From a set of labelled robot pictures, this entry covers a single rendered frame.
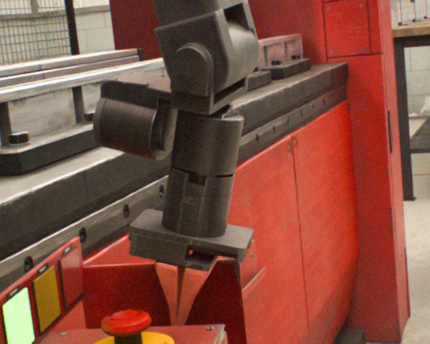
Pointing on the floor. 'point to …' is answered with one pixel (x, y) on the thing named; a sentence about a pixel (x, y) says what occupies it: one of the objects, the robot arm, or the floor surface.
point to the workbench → (423, 27)
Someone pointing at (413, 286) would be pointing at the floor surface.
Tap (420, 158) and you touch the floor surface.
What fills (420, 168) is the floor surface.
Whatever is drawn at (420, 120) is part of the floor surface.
